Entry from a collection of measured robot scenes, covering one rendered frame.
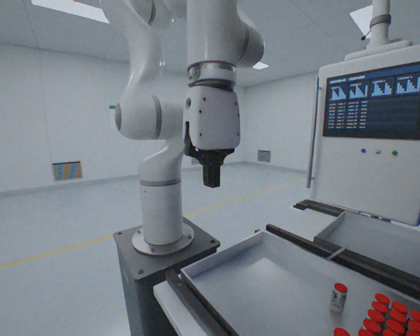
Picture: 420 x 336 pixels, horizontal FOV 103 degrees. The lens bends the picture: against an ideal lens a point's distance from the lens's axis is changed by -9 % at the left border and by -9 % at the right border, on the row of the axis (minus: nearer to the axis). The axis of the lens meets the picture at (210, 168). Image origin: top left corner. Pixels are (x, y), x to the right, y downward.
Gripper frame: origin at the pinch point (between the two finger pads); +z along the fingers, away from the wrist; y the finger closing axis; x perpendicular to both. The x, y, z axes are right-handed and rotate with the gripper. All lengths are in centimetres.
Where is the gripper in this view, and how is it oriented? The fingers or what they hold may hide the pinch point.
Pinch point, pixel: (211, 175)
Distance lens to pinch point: 34.6
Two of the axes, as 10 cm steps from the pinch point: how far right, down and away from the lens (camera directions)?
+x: -6.1, -1.4, 7.8
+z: 0.0, 9.8, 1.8
